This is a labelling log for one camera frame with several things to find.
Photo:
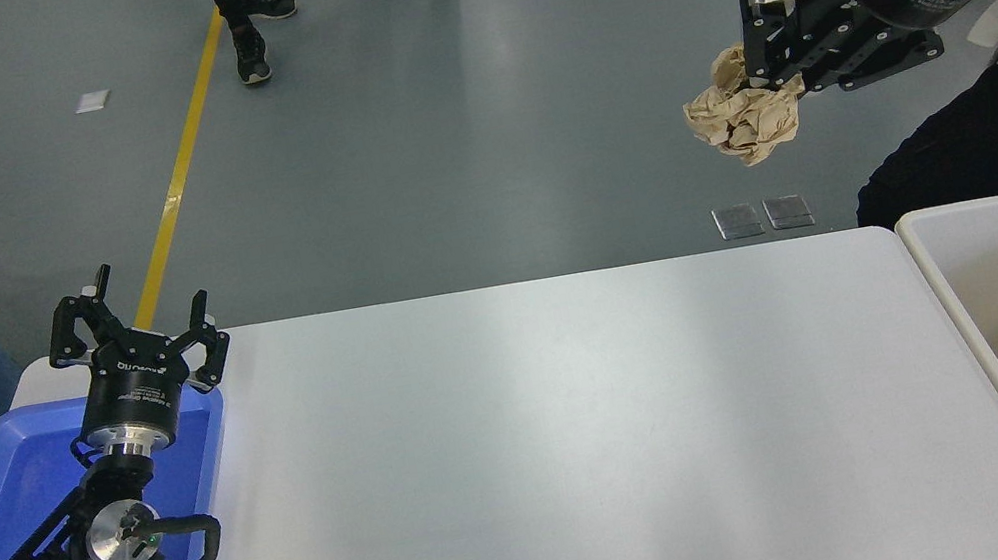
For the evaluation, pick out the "metal floor plate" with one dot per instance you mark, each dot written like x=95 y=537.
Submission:
x=789 y=211
x=738 y=222

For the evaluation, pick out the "tan paper ball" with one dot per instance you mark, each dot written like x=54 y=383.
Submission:
x=746 y=122

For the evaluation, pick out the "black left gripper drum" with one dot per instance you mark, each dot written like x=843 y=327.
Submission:
x=134 y=387

